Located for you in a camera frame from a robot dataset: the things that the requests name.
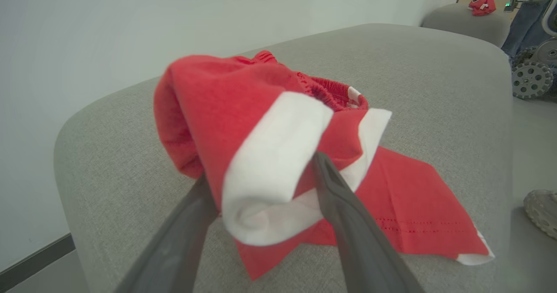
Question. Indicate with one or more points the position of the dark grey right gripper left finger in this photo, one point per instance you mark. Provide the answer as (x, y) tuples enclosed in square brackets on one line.
[(174, 249)]

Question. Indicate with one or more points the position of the small red printed garment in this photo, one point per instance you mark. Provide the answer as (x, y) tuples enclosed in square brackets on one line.
[(481, 5)]

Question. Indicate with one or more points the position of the black baseboard strip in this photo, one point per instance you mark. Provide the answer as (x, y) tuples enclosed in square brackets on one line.
[(35, 262)]

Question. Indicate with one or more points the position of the red shorts with white trim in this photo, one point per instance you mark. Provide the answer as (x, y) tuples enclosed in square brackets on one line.
[(217, 110)]

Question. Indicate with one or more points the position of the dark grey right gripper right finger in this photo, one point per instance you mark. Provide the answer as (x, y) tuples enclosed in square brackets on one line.
[(361, 249)]

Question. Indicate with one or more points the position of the blue jeans leg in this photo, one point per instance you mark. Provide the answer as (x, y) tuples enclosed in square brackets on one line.
[(524, 27)]

